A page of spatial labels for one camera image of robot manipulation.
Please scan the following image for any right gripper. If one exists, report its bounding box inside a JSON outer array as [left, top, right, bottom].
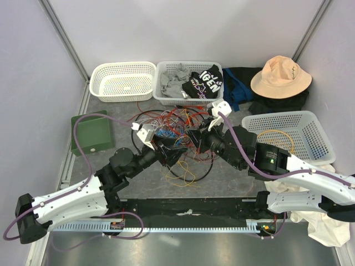
[[185, 116, 243, 170]]

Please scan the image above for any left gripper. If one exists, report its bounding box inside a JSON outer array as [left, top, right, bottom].
[[128, 134, 187, 178]]

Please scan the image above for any thin blue wire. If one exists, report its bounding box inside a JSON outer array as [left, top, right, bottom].
[[155, 126, 189, 147]]

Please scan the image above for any thin yellow wire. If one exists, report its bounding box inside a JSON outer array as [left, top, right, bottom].
[[165, 159, 202, 189]]

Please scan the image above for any yellow ethernet cable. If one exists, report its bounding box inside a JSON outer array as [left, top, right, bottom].
[[256, 129, 295, 153]]

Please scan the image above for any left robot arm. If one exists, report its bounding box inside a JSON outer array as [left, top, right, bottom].
[[15, 139, 187, 244]]

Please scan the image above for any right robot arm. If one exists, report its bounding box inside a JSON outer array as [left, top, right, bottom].
[[187, 119, 354, 222]]

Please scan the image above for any black printed t-shirt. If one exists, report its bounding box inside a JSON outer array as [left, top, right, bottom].
[[182, 64, 224, 99]]

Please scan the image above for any black garment under hat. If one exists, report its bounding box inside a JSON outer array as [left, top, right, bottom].
[[248, 89, 310, 115]]

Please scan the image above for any white tape scrap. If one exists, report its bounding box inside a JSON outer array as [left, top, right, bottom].
[[176, 209, 201, 216]]

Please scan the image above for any blue black garment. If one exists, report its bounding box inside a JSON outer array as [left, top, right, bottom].
[[222, 67, 262, 111]]

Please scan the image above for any grey cloth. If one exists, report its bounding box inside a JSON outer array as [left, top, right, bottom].
[[160, 63, 192, 99]]

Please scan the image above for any middle white clothes basket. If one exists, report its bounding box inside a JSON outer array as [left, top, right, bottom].
[[151, 60, 224, 106]]

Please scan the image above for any green plastic tray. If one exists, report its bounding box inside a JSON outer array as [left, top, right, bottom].
[[77, 116, 115, 154]]

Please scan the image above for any right white large basket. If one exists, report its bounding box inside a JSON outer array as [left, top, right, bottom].
[[242, 111, 336, 166]]

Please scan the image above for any left white empty basket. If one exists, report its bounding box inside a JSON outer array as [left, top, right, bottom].
[[89, 62, 156, 103]]

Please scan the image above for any peach bucket hat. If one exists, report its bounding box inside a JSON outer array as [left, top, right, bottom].
[[250, 55, 312, 99]]

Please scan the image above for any white cloth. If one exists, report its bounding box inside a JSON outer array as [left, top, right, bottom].
[[263, 163, 351, 247]]

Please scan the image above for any thick black cable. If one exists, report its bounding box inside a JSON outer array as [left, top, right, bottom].
[[131, 110, 215, 183]]

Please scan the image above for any red ethernet cable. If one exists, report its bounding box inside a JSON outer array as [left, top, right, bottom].
[[177, 105, 214, 131]]

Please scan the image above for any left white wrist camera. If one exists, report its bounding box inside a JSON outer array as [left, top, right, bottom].
[[136, 124, 157, 151]]

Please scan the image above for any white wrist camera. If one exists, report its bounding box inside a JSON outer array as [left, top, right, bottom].
[[136, 124, 157, 151], [207, 99, 232, 131]]

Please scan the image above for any thin red wire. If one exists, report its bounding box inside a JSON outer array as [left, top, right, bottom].
[[137, 101, 211, 134]]

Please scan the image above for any thin white wire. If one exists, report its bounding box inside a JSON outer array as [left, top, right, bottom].
[[132, 110, 181, 134]]

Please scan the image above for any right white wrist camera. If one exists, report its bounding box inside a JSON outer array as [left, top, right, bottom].
[[207, 99, 232, 131]]

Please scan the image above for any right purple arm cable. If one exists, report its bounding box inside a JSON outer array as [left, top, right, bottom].
[[217, 112, 355, 189]]

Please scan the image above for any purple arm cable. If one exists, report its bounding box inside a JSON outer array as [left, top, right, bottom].
[[3, 114, 139, 242], [217, 112, 355, 189]]

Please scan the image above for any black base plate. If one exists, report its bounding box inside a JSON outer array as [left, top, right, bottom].
[[91, 197, 278, 229]]

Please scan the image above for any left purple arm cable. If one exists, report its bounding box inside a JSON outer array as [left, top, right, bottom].
[[3, 114, 139, 242]]

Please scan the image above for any slotted cable duct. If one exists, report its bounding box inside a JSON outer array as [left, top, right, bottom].
[[53, 219, 261, 233]]

